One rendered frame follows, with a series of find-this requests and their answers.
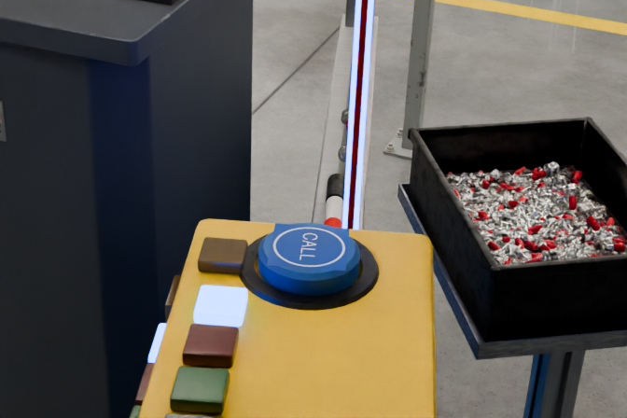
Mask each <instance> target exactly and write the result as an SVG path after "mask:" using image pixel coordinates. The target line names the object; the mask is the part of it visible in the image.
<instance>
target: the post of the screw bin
mask: <svg viewBox="0 0 627 418"><path fill-rule="evenodd" d="M585 353H586V350H584V351H574V352H563V353H553V354H543V355H534V357H533V363H532V368H531V374H530V380H529V385H528V391H527V396H526V401H525V407H524V413H523V418H573V414H574V409H575V405H576V400H577V395H578V387H579V382H580V376H581V372H582V367H583V362H584V357H585Z"/></svg>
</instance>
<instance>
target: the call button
mask: <svg viewBox="0 0 627 418"><path fill-rule="evenodd" d="M349 230H350V229H340V228H333V227H330V226H328V225H324V224H318V223H296V224H290V225H289V224H276V223H275V226H274V231H273V232H271V233H269V234H268V235H267V236H266V237H265V238H263V240H262V241H261V242H260V244H259V247H258V273H259V275H260V277H261V279H262V280H263V281H264V282H265V283H266V284H268V285H269V286H272V287H273V288H276V289H278V290H281V291H283V292H286V293H290V294H294V295H301V296H322V295H328V294H332V293H337V292H339V291H342V290H344V289H346V288H347V287H349V286H351V285H352V284H353V283H354V282H355V280H356V278H357V277H358V273H359V261H360V250H359V248H358V245H357V244H356V242H355V241H354V240H353V239H352V238H351V237H350V236H349Z"/></svg>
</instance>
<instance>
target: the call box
mask: <svg viewBox="0 0 627 418"><path fill-rule="evenodd" d="M274 226H275V223H262V222H249V221H237V220H224V219H212V218H208V219H204V220H202V221H200V222H199V224H198V226H197V228H196V229H195V233H194V236H193V239H192V242H191V246H190V249H189V251H188V257H187V260H186V263H185V266H184V270H183V272H182V275H181V278H180V282H179V285H178V288H177V290H176V294H175V297H174V302H173V306H172V309H171V311H170V314H169V318H168V321H167V324H166V327H165V330H164V333H163V336H162V339H161V343H160V348H159V351H158V354H157V357H156V360H155V363H154V367H153V370H152V372H151V375H150V379H149V382H148V385H147V388H146V393H145V396H144V399H143V403H142V406H141V409H140V411H139V415H138V418H164V417H165V415H166V414H167V413H178V414H189V415H201V416H213V417H217V418H437V389H436V349H435V310H434V270H433V245H432V243H431V241H430V239H429V238H428V237H427V236H424V235H423V234H414V233H401V232H389V231H376V230H351V229H350V230H349V236H350V237H351V238H352V239H353V240H354V241H355V242H356V244H357V245H358V248H359V250H360V261H359V273H358V277H357V278H356V280H355V282H354V283H353V284H352V285H351V286H349V287H347V288H346V289H344V290H342V291H339V292H337V293H332V294H328V295H322V296H301V295H294V294H290V293H286V292H283V291H281V290H278V289H276V288H273V287H272V286H269V285H268V284H266V283H265V282H264V281H263V280H262V279H261V277H260V275H259V273H258V247H259V244H260V242H261V241H262V240H263V238H265V237H266V236H267V235H268V234H269V233H271V232H273V231H274ZM205 237H214V238H226V239H239V240H247V242H248V250H247V255H246V259H245V263H244V270H243V271H242V272H241V273H240V274H229V273H217V272H200V271H199V270H198V258H199V254H200V252H201V249H202V243H203V240H204V238H205ZM204 285H206V286H229V287H241V288H246V290H247V303H246V307H245V312H244V320H243V323H242V324H241V325H240V326H239V327H237V328H238V329H239V331H240V332H239V342H238V346H237V351H236V356H235V359H234V364H233V366H232V368H229V369H227V370H228V371H229V372H230V385H229V390H228V394H227V398H226V403H225V408H224V410H223V412H222V414H208V413H197V412H185V411H172V410H171V408H170V396H171V393H172V389H173V386H174V380H175V376H176V373H177V370H178V368H179V367H181V366H187V367H198V368H210V369H226V368H214V367H203V366H191V365H185V364H184V363H183V360H182V353H183V349H184V346H185V342H186V338H187V335H188V330H189V327H190V325H191V324H197V323H195V321H194V314H193V313H194V309H195V305H196V302H197V298H198V296H199V292H200V289H201V286H204Z"/></svg>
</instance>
